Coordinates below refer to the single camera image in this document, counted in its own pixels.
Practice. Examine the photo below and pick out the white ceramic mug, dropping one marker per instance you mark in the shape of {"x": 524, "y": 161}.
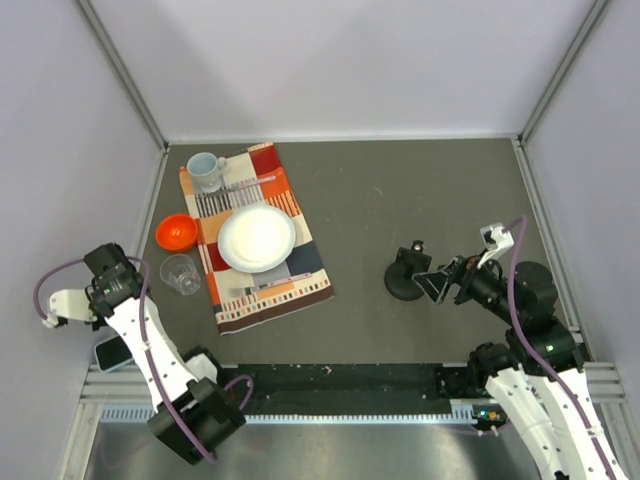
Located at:
{"x": 205, "y": 171}

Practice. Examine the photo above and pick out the white paper plate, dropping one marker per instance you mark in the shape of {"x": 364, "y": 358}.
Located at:
{"x": 256, "y": 238}

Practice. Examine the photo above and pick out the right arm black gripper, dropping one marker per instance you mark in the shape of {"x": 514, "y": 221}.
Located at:
{"x": 460, "y": 270}

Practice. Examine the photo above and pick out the aluminium frame rail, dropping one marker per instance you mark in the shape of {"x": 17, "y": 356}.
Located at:
{"x": 124, "y": 385}

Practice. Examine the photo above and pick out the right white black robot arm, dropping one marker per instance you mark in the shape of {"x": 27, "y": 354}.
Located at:
{"x": 538, "y": 375}

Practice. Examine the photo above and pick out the clear plastic cup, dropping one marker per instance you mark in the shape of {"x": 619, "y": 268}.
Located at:
{"x": 179, "y": 272}

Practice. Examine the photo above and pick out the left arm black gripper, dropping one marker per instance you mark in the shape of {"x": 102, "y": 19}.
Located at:
{"x": 90, "y": 293}

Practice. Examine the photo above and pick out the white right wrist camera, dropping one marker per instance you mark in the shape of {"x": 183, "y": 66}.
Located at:
{"x": 497, "y": 240}

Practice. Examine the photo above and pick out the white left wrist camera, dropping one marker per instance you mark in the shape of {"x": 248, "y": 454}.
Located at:
{"x": 68, "y": 305}

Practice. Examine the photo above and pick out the pink handled fork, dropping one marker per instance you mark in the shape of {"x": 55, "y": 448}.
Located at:
{"x": 246, "y": 291}

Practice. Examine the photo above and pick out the orange plastic bowl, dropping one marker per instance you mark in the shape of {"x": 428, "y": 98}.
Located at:
{"x": 177, "y": 233}

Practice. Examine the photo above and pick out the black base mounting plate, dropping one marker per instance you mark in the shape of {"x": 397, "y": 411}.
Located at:
{"x": 419, "y": 378}

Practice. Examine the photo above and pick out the white slotted cable duct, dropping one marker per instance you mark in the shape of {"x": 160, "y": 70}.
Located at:
{"x": 451, "y": 414}

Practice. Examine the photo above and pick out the phone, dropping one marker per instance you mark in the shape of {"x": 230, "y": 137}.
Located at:
{"x": 112, "y": 354}

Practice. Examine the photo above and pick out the black phone stand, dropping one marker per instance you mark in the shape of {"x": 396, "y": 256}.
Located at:
{"x": 398, "y": 277}

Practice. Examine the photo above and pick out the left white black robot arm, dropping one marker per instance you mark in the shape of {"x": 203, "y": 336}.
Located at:
{"x": 193, "y": 412}

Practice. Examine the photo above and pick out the patchwork orange red placemat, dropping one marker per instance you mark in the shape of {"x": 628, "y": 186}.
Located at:
{"x": 210, "y": 211}

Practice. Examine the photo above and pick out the pink handled knife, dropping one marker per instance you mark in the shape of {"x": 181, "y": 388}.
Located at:
{"x": 246, "y": 184}

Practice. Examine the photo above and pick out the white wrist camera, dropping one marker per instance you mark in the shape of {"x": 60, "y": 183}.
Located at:
{"x": 68, "y": 305}
{"x": 497, "y": 240}

